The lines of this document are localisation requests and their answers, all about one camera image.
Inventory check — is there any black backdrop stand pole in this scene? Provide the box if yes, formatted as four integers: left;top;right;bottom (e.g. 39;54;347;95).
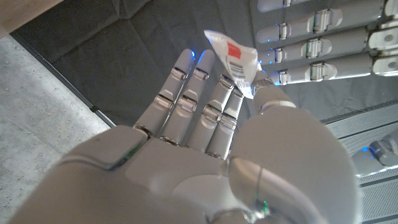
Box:
11;32;118;128

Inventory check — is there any white toothpaste tube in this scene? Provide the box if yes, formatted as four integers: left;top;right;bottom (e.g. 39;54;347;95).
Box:
203;29;261;100

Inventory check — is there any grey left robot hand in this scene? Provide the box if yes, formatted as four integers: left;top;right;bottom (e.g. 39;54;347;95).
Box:
254;0;398;167

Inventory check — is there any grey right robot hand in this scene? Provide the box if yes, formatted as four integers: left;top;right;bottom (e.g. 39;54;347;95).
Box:
6;48;363;224

